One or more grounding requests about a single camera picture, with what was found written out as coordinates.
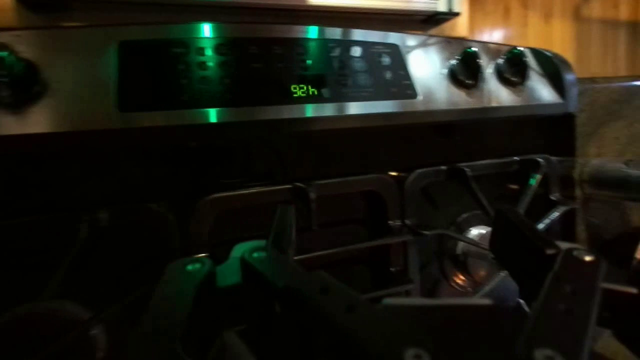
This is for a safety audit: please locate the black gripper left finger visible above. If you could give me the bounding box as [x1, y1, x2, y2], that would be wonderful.
[129, 237, 296, 360]

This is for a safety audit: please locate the black gas stove top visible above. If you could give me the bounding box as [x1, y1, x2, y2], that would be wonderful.
[0, 15, 582, 360]

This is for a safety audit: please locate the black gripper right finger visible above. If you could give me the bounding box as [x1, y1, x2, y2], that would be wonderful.
[516, 241, 607, 360]

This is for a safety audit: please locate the black stove knob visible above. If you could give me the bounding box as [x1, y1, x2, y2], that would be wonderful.
[0, 42, 48, 111]
[447, 43, 486, 90]
[495, 43, 535, 87]

